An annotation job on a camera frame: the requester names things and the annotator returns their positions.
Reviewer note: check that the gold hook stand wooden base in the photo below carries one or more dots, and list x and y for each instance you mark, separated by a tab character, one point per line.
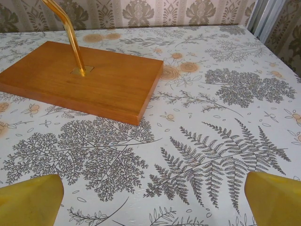
82	89

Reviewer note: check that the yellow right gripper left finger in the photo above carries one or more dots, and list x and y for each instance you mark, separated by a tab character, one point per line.
28	202

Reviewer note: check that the aluminium frame post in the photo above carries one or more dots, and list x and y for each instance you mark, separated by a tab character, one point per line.
263	18

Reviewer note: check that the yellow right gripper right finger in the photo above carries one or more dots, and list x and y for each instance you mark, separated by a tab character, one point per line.
275	202

